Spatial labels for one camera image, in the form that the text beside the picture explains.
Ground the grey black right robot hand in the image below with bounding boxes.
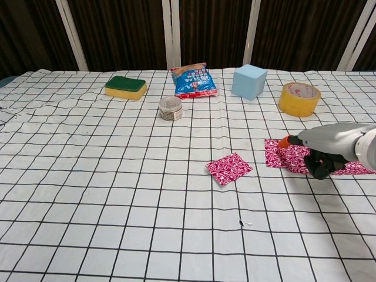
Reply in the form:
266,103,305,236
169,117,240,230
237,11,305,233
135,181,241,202
278,123,368,180

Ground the red white patterned cloth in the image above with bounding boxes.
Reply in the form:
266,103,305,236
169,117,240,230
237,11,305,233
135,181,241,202
264,138,376,176

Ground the small red patterned cloth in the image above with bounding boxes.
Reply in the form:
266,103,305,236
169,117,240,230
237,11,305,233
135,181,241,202
205,151,254,187

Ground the yellow packing tape roll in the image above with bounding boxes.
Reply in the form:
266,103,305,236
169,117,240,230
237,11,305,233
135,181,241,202
278,82,322,118

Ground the light blue foam cube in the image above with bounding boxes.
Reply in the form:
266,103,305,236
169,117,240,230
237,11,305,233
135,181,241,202
231,64,268,102

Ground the blue and red snack bag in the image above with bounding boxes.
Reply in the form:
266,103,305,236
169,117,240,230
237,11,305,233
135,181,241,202
170,62,220,100

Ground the clear round jar of clips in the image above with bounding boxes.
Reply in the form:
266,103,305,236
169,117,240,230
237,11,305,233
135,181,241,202
159,96,183,121

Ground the yellow sponge with green pad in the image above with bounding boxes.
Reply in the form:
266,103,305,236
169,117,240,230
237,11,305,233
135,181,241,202
105,75,148,102

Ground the white black-grid tablecloth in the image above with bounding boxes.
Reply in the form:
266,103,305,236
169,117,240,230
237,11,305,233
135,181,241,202
0,68,376,282

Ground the dark brown slatted backdrop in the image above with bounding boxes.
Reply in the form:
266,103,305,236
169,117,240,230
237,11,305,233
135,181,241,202
0,0,376,79

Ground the white frame post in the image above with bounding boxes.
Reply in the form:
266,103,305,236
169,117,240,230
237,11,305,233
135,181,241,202
243,0,263,68
337,0,376,72
162,0,183,71
55,0,90,72

